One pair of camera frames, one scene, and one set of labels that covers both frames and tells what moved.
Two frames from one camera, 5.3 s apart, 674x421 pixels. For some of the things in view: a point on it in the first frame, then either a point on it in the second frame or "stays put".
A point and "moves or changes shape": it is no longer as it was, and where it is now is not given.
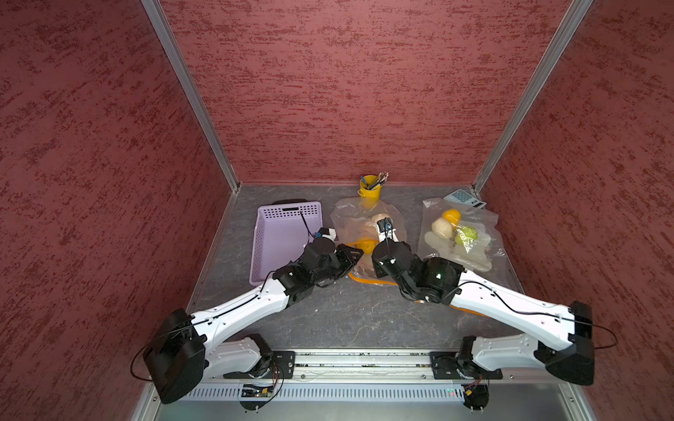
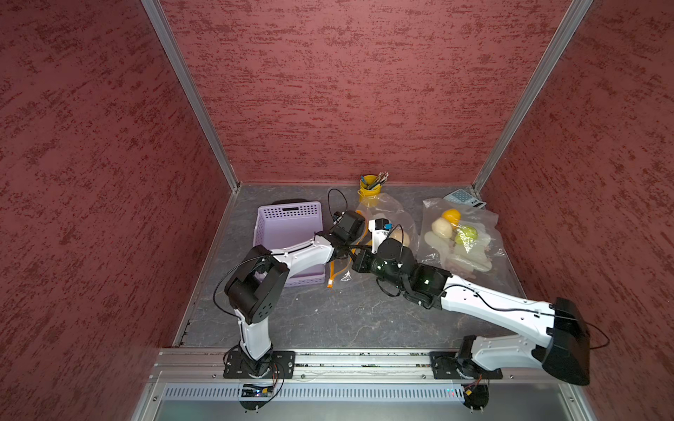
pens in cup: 381,178 stays put
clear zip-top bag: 354,220 moves or changes shape
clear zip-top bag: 464,234 stays put
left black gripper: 349,262 to 362,230
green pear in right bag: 466,236 stays put
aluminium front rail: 373,367 stays put
